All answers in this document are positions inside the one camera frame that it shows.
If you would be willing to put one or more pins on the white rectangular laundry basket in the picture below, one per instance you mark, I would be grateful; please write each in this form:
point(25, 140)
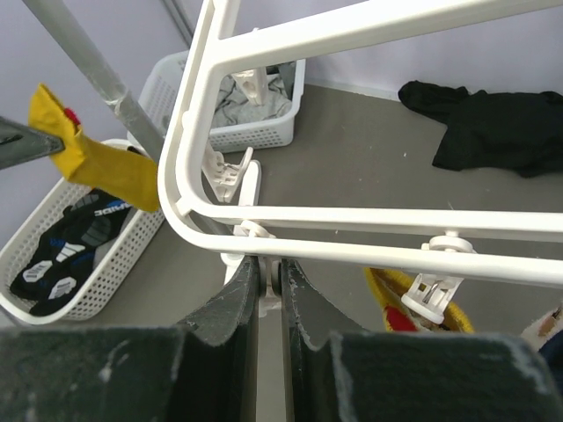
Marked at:
point(236, 124)

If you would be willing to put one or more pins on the white oval sock basket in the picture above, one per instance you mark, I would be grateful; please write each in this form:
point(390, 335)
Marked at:
point(112, 265)

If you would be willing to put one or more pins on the navy santa sock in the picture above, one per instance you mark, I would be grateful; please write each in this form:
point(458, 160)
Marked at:
point(545, 336)

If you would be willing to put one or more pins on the black garment on floor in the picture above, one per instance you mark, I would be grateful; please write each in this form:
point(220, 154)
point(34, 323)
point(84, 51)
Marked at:
point(513, 131)

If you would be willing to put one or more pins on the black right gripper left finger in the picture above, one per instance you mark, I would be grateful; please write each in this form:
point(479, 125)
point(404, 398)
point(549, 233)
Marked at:
point(203, 368)

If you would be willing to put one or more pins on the black blue patterned sock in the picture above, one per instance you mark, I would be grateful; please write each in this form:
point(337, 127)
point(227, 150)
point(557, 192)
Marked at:
point(69, 250)

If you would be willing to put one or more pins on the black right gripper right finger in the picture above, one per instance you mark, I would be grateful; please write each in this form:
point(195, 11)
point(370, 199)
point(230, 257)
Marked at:
point(338, 371)

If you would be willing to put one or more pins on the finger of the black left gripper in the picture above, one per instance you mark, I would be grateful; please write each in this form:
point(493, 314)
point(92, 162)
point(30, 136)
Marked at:
point(21, 144)

